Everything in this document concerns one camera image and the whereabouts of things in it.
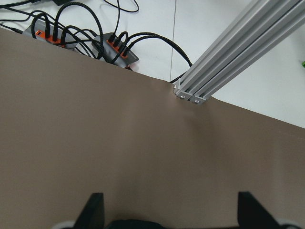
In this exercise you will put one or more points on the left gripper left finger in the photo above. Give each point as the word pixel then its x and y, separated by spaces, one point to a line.
pixel 92 215

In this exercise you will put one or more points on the power strip with plugs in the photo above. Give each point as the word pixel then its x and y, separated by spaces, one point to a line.
pixel 113 46

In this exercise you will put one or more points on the black graphic t-shirt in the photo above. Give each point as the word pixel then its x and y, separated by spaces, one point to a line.
pixel 133 224

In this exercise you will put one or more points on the aluminium frame post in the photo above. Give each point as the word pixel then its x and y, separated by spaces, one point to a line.
pixel 256 30

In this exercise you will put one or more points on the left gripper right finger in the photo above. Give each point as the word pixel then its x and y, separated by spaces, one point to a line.
pixel 252 215

